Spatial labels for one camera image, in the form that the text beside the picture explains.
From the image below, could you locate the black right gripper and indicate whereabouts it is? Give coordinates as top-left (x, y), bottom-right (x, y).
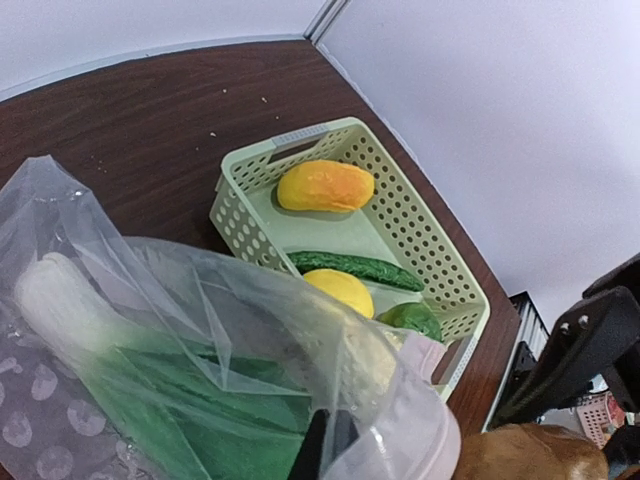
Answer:
top-left (487, 252), bottom-right (640, 480)

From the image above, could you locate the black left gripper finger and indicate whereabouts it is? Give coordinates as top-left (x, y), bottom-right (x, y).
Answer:
top-left (288, 409), bottom-right (359, 480)

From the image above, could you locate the green bok choy toy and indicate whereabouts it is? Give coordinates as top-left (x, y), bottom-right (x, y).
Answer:
top-left (13, 252), bottom-right (311, 479)

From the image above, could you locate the brown potato toy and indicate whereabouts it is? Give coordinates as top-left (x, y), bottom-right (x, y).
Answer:
top-left (453, 423), bottom-right (609, 480)

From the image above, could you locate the clear zip top bag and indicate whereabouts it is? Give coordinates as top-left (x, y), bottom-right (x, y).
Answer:
top-left (1, 157), bottom-right (461, 479)

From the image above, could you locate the beige walnut toy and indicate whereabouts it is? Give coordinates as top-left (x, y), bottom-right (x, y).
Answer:
top-left (345, 326), bottom-right (406, 397)

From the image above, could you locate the green pepper toy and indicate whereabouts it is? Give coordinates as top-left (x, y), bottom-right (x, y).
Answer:
top-left (376, 302), bottom-right (443, 342)

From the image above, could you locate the yellow lemon toy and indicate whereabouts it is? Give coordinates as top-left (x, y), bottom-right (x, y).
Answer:
top-left (303, 269), bottom-right (375, 319)

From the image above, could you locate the dark green cucumber toy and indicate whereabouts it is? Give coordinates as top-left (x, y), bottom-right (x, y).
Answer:
top-left (288, 251), bottom-right (425, 292)

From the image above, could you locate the pale green perforated basket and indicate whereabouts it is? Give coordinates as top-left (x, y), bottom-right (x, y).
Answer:
top-left (209, 117), bottom-right (490, 399)

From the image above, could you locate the orange mango slice toy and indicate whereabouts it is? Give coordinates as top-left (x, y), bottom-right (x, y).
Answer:
top-left (276, 160), bottom-right (375, 213)

